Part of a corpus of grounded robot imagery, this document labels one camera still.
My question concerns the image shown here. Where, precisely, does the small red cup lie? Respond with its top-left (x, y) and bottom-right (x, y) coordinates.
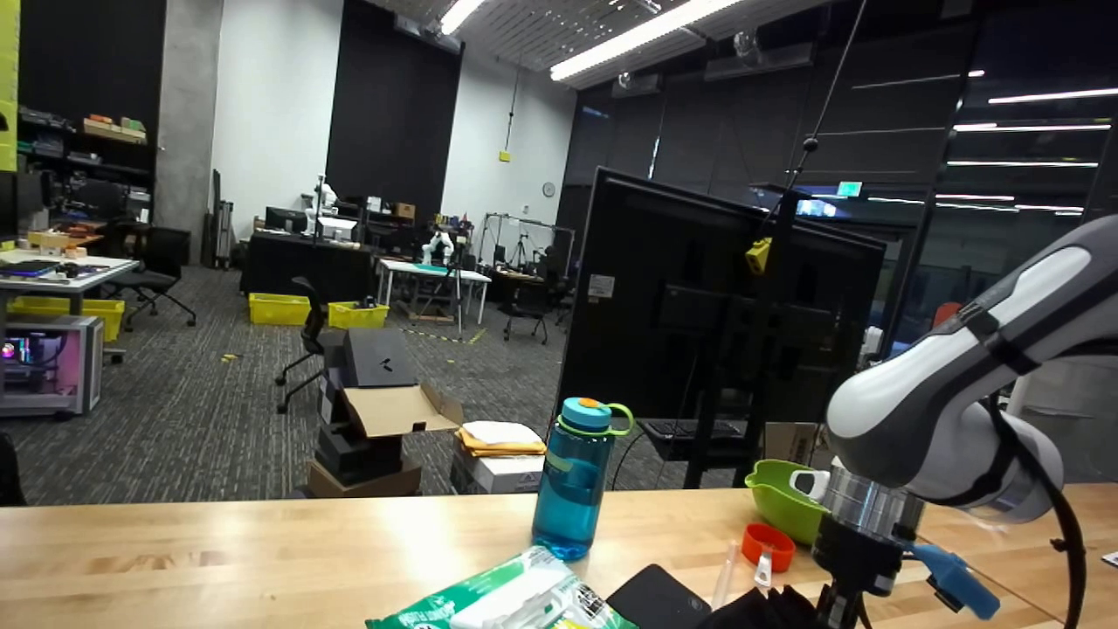
top-left (736, 521), bottom-right (803, 578)

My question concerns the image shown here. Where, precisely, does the glowing computer case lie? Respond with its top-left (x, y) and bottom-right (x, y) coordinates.
top-left (0, 310), bottom-right (106, 418)

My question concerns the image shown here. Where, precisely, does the yellow tag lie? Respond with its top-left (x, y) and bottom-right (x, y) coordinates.
top-left (744, 235), bottom-right (777, 281)

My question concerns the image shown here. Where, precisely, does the green wipes package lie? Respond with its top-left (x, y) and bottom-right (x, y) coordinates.
top-left (362, 543), bottom-right (640, 629)

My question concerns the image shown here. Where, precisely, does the yellow storage bin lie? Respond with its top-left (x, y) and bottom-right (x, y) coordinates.
top-left (326, 297), bottom-right (393, 336)
top-left (2, 294), bottom-right (129, 347)
top-left (243, 290), bottom-right (313, 331)

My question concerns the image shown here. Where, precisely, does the open cardboard box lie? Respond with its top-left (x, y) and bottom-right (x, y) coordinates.
top-left (338, 381), bottom-right (467, 443)

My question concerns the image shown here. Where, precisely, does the green plastic bowl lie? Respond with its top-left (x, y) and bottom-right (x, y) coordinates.
top-left (744, 453), bottom-right (838, 548)

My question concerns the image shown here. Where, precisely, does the black desk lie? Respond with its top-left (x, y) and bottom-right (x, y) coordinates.
top-left (236, 226), bottom-right (381, 303)

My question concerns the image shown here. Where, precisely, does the brown cardboard box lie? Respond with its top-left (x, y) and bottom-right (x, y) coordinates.
top-left (761, 418), bottom-right (836, 470)

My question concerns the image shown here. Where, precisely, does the black monitor stand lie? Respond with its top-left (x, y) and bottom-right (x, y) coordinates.
top-left (636, 190), bottom-right (811, 493)

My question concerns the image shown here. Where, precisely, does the short ceiling light strip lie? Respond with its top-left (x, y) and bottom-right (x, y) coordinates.
top-left (436, 0), bottom-right (488, 39)

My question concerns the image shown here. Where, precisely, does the yellow envelope stack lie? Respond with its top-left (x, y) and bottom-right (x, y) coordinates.
top-left (452, 418), bottom-right (547, 461)

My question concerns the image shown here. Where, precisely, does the clear plastic strip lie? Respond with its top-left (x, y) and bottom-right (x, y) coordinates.
top-left (704, 543), bottom-right (752, 613)

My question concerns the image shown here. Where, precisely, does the blue water bottle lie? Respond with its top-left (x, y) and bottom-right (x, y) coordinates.
top-left (532, 394), bottom-right (640, 567)

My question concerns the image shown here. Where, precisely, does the long ceiling light strip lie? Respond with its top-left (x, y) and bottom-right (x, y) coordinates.
top-left (547, 0), bottom-right (744, 87)

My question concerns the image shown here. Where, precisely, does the black smartphone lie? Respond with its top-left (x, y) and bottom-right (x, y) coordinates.
top-left (604, 563), bottom-right (716, 629)

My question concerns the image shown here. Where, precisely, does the large black monitor screen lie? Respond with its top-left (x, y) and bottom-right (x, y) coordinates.
top-left (552, 167), bottom-right (890, 431)

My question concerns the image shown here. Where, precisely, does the white work table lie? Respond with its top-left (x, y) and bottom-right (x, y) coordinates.
top-left (0, 248), bottom-right (143, 322)

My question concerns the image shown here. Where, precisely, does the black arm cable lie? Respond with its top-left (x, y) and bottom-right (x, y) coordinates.
top-left (975, 394), bottom-right (1092, 629)

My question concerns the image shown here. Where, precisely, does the black office chair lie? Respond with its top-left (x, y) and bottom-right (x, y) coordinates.
top-left (501, 269), bottom-right (577, 351)
top-left (271, 273), bottom-right (341, 417)
top-left (107, 225), bottom-right (200, 331)

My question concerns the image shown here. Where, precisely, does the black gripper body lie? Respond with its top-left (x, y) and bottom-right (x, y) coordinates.
top-left (806, 514), bottom-right (924, 609)

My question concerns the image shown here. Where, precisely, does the dark shelving unit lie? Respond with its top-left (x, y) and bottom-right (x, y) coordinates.
top-left (15, 105), bottom-right (158, 255)

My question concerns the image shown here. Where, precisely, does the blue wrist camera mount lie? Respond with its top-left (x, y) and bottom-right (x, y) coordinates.
top-left (908, 539), bottom-right (1006, 624)

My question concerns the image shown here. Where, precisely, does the white metal table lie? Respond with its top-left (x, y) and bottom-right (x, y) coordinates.
top-left (374, 255), bottom-right (497, 336)

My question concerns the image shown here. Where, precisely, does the white flat box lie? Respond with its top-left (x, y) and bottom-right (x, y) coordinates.
top-left (452, 451), bottom-right (547, 496)

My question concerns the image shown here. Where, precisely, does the orange chair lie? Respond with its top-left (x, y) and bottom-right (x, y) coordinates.
top-left (924, 299), bottom-right (970, 336)

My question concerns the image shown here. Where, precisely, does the dark gray plastic case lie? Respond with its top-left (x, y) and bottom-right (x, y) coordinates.
top-left (331, 330), bottom-right (423, 390)

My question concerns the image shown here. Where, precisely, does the black box stack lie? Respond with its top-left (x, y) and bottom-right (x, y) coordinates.
top-left (303, 417), bottom-right (425, 504)

